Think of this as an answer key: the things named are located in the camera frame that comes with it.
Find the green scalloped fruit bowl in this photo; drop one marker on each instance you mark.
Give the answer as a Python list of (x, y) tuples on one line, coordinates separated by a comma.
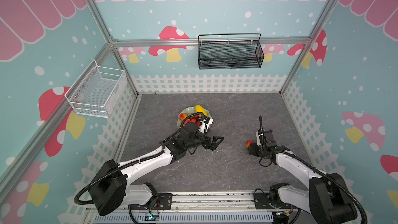
[(189, 111)]

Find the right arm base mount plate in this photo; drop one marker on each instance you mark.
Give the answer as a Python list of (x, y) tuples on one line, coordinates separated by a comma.
[(266, 200)]

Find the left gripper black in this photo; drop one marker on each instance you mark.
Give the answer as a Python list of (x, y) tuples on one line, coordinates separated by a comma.
[(214, 145)]

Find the black mesh wall basket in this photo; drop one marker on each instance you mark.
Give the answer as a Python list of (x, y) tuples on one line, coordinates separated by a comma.
[(230, 51)]

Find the yellow fake lemon fruit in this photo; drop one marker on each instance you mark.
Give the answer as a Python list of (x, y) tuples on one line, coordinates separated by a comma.
[(200, 109)]

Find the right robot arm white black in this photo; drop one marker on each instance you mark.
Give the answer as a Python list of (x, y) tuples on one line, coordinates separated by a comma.
[(326, 196)]

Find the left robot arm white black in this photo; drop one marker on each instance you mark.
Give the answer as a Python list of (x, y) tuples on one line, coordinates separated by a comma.
[(114, 183)]

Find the white wire wall basket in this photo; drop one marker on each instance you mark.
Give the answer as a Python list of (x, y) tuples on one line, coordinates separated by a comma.
[(97, 91)]

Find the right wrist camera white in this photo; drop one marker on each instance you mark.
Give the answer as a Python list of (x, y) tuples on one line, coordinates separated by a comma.
[(258, 140)]

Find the red orange mango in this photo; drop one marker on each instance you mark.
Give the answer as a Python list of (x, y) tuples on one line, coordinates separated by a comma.
[(249, 143), (182, 116)]

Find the red cherry tomato bunch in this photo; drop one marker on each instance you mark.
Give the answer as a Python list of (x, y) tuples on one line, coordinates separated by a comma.
[(194, 119)]

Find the aluminium front rail frame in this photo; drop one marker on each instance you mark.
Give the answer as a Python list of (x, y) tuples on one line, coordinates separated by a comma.
[(207, 207)]

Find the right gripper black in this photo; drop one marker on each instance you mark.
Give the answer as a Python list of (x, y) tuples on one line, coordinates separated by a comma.
[(254, 149)]

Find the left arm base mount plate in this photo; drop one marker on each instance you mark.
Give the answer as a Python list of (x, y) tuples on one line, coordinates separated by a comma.
[(159, 202)]

